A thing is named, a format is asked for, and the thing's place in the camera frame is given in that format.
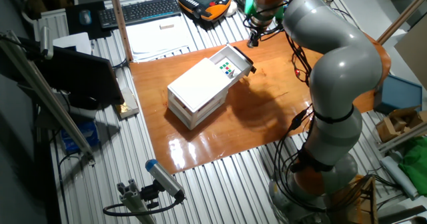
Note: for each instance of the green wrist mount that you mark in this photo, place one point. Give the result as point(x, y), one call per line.
point(248, 5)

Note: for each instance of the green cloth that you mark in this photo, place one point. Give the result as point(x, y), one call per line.
point(415, 164)

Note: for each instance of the long aluminium strut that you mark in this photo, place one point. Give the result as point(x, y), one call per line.
point(50, 100)

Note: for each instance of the black mouse pad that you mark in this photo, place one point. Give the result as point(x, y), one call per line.
point(73, 29)

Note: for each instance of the blue packet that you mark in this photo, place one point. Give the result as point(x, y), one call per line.
point(80, 137)

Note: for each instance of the brown cardboard sheet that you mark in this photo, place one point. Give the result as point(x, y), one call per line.
point(415, 57)

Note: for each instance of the white flat box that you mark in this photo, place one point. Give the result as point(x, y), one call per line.
point(71, 42)

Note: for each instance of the wooden frame post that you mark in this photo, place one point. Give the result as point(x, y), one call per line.
point(120, 24)
point(400, 19)

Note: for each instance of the small wooden block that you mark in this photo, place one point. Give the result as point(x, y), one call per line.
point(166, 26)

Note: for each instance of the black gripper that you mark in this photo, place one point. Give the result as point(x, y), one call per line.
point(256, 30)

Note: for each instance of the brown wooden board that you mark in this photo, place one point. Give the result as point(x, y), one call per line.
point(207, 140)

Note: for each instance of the open cardboard box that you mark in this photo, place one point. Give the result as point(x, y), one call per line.
point(397, 124)

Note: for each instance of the small gold box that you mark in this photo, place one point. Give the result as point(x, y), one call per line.
point(128, 104)

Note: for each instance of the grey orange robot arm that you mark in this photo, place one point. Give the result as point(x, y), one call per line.
point(340, 67)

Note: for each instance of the white paper stack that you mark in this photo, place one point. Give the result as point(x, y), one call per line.
point(156, 40)

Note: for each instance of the grey camera with blue end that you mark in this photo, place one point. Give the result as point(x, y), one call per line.
point(163, 177)

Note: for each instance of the white round object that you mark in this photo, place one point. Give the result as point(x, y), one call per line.
point(231, 9)

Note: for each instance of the white roll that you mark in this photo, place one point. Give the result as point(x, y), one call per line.
point(398, 177)

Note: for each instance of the black monitor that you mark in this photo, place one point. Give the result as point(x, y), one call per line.
point(80, 77)

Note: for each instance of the silver camera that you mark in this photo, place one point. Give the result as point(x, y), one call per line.
point(46, 42)

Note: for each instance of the black computer keyboard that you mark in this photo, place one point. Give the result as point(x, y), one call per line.
point(140, 12)

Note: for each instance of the white drawer cabinet frame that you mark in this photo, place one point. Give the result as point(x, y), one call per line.
point(197, 90)

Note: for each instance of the aluminium profile mount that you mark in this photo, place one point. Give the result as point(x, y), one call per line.
point(133, 200)

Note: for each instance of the blue box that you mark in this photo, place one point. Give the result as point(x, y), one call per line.
point(400, 95)

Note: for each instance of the colourful puzzle cube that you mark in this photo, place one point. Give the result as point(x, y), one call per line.
point(225, 68)

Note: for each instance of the wooden crate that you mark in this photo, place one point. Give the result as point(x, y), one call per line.
point(357, 200)

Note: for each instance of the grey computer mouse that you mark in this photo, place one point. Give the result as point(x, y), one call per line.
point(85, 17)

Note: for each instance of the aluminium bar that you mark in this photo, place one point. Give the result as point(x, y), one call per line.
point(403, 137)

